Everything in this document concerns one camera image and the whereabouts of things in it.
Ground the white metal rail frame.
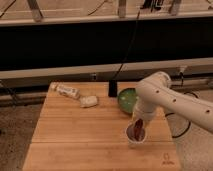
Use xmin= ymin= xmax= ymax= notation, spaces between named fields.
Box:
xmin=0 ymin=57 xmax=213 ymax=79

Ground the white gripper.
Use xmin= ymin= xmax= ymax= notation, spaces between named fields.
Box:
xmin=132 ymin=103 xmax=156 ymax=128

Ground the white ceramic cup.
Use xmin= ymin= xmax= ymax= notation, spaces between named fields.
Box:
xmin=125 ymin=123 xmax=146 ymax=148

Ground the dark red pepper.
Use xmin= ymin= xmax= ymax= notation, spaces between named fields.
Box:
xmin=133 ymin=119 xmax=143 ymax=141

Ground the white labelled bottle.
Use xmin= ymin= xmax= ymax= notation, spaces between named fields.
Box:
xmin=50 ymin=84 xmax=80 ymax=99

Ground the small white cloth lump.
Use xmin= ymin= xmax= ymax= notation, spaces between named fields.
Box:
xmin=80 ymin=96 xmax=98 ymax=108

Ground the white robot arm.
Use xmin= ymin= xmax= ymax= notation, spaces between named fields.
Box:
xmin=133 ymin=72 xmax=213 ymax=133

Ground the black cable to table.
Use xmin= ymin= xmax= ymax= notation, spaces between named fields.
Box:
xmin=111 ymin=0 xmax=151 ymax=83

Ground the black box on table edge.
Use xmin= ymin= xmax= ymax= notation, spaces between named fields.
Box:
xmin=108 ymin=80 xmax=118 ymax=97

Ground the black floor cable loop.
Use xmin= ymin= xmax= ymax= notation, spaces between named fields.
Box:
xmin=164 ymin=71 xmax=200 ymax=139

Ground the green bowl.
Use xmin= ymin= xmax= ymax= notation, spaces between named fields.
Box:
xmin=117 ymin=88 xmax=137 ymax=115

